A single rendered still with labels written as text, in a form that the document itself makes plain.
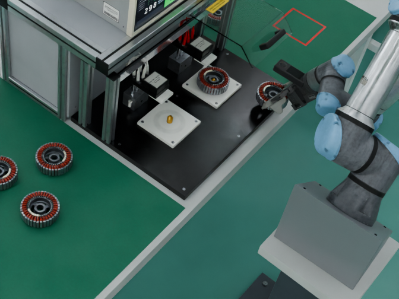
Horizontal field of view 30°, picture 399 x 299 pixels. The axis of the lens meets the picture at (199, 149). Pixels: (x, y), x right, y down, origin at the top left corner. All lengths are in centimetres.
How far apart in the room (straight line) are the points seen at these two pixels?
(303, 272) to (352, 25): 120
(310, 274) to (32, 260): 80
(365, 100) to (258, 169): 142
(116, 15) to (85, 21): 10
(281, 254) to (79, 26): 90
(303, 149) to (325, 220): 148
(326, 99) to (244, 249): 108
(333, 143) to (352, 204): 19
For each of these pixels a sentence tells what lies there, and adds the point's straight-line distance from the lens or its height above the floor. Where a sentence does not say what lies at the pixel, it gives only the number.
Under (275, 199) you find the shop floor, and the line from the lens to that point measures 333.
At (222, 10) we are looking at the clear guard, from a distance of 244.
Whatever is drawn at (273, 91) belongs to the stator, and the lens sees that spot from 255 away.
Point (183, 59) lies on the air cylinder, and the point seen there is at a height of 82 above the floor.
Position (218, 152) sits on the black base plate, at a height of 77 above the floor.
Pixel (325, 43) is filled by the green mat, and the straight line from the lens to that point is 294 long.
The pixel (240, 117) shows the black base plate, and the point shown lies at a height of 77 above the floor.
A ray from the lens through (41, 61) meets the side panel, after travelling 238.
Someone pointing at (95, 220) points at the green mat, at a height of 75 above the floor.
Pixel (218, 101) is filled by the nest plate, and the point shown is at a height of 78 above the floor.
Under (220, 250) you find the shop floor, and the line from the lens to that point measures 311.
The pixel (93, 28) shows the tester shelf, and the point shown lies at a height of 111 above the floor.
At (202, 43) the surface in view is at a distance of 253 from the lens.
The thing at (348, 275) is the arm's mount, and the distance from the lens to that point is 221.
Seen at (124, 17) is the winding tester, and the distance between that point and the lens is 219.
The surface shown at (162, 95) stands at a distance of 239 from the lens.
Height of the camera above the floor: 258
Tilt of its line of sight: 49 degrees down
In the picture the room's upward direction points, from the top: 13 degrees clockwise
